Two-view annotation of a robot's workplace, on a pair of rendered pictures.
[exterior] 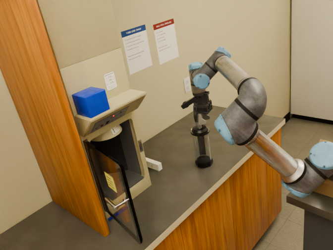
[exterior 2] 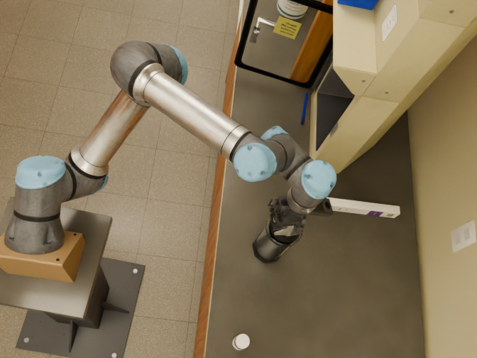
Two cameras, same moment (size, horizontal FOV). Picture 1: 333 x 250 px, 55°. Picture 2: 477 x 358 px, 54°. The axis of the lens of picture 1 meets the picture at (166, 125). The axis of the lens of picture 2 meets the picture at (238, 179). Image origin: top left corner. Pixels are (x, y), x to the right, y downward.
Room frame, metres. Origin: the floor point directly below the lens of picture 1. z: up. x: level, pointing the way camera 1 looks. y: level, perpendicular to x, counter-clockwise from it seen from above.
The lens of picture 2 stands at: (1.67, -0.72, 2.42)
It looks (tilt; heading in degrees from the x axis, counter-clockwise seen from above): 64 degrees down; 117
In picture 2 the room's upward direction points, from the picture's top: 23 degrees clockwise
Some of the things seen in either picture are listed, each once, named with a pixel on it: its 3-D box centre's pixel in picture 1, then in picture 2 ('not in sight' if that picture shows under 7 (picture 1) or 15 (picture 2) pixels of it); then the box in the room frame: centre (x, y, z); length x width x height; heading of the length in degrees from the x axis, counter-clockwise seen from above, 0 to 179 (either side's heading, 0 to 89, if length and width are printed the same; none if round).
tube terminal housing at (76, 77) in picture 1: (98, 131); (387, 75); (1.45, 0.34, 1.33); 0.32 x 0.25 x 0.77; 133
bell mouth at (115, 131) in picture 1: (103, 127); not in sight; (1.45, 0.31, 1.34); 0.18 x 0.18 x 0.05
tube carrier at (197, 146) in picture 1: (201, 146); (275, 238); (1.59, -0.18, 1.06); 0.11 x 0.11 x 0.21
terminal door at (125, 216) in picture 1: (113, 192); (286, 41); (1.12, 0.27, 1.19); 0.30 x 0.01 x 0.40; 34
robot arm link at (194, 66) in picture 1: (196, 73); (312, 183); (1.57, -0.20, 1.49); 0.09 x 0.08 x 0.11; 1
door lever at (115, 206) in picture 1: (115, 201); not in sight; (1.04, 0.26, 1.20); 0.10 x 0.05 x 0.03; 34
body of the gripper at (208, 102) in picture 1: (201, 102); (291, 209); (1.57, -0.21, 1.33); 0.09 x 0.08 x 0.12; 58
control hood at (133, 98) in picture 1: (114, 113); (347, 34); (1.32, 0.22, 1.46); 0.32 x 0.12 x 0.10; 133
